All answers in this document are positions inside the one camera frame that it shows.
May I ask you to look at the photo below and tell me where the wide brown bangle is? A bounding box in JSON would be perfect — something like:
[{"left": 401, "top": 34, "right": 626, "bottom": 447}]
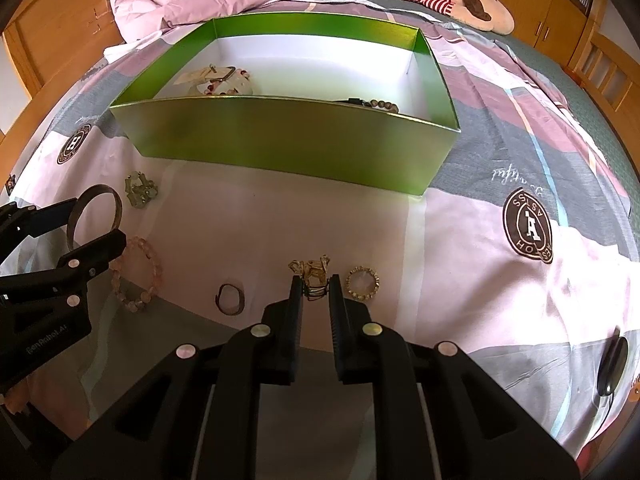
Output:
[{"left": 66, "top": 185, "right": 123, "bottom": 253}]

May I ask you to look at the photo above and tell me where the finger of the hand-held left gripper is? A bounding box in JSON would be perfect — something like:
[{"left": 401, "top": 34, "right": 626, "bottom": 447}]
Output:
[
  {"left": 0, "top": 198, "right": 78, "bottom": 267},
  {"left": 0, "top": 229, "right": 127, "bottom": 312}
]

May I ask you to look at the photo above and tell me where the white lace bracelet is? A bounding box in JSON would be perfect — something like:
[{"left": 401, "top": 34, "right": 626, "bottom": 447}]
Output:
[{"left": 182, "top": 64, "right": 241, "bottom": 97}]

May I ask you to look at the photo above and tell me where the black oval device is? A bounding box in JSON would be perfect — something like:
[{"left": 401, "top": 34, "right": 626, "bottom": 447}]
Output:
[{"left": 597, "top": 327, "right": 630, "bottom": 397}]

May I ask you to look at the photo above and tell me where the green stone trinket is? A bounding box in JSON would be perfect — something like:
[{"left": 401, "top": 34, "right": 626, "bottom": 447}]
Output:
[{"left": 124, "top": 172, "right": 160, "bottom": 209}]

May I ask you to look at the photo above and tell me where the pink bead bracelet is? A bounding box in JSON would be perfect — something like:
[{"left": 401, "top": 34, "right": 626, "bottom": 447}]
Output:
[{"left": 110, "top": 236, "right": 163, "bottom": 313}]

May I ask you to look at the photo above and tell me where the green cardboard box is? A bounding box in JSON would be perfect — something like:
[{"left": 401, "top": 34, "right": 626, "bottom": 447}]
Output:
[{"left": 109, "top": 11, "right": 462, "bottom": 196}]

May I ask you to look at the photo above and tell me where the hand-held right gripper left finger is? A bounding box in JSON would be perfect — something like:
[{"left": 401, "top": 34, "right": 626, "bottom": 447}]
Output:
[{"left": 50, "top": 276, "right": 306, "bottom": 480}]

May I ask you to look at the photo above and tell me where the small brown bangle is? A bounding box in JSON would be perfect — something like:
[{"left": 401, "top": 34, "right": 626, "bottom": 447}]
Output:
[{"left": 215, "top": 282, "right": 247, "bottom": 316}]

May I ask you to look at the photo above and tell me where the dark bead bracelet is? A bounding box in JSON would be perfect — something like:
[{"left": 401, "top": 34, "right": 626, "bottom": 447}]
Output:
[{"left": 332, "top": 97, "right": 401, "bottom": 113}]

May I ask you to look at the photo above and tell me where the wooden bed footboard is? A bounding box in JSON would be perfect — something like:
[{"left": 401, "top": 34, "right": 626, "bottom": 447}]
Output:
[{"left": 565, "top": 0, "right": 640, "bottom": 111}]

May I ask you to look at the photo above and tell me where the red white bead bracelet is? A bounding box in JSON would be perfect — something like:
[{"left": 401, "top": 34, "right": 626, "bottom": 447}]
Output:
[{"left": 200, "top": 71, "right": 256, "bottom": 97}]

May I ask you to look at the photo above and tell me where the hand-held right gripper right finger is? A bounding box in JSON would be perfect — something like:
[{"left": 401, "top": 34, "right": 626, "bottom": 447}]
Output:
[{"left": 328, "top": 274, "right": 583, "bottom": 480}]

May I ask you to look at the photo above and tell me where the gold bead bracelet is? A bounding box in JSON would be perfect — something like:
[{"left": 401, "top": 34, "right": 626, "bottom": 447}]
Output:
[{"left": 345, "top": 266, "right": 381, "bottom": 302}]

